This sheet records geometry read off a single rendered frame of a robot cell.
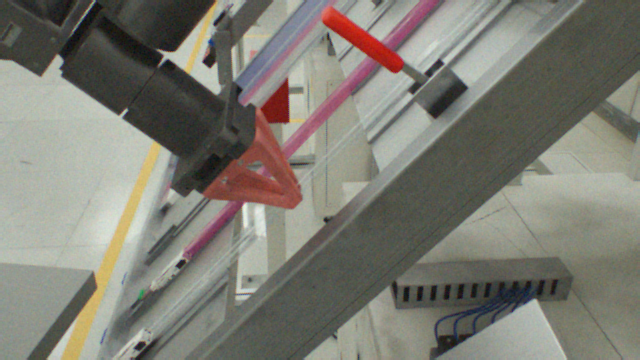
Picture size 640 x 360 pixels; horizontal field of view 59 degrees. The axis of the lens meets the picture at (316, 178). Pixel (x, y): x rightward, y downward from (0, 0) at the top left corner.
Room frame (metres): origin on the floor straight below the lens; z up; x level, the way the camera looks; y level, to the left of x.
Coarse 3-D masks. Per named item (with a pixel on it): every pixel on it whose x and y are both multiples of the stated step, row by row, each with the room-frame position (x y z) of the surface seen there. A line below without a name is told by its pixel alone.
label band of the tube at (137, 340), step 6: (138, 336) 0.41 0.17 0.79; (132, 342) 0.41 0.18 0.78; (138, 342) 0.40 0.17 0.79; (144, 342) 0.40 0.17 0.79; (126, 348) 0.41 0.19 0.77; (132, 348) 0.40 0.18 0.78; (138, 348) 0.40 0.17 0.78; (144, 348) 0.40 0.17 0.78; (120, 354) 0.40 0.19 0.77; (126, 354) 0.40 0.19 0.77; (132, 354) 0.40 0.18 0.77; (138, 354) 0.40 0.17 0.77
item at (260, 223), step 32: (480, 0) 0.42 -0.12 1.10; (448, 32) 0.42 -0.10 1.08; (416, 64) 0.41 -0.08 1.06; (384, 96) 0.41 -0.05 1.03; (352, 128) 0.41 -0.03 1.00; (320, 160) 0.41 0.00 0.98; (256, 224) 0.41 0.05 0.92; (224, 256) 0.40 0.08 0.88; (192, 288) 0.40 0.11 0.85; (160, 320) 0.40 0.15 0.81
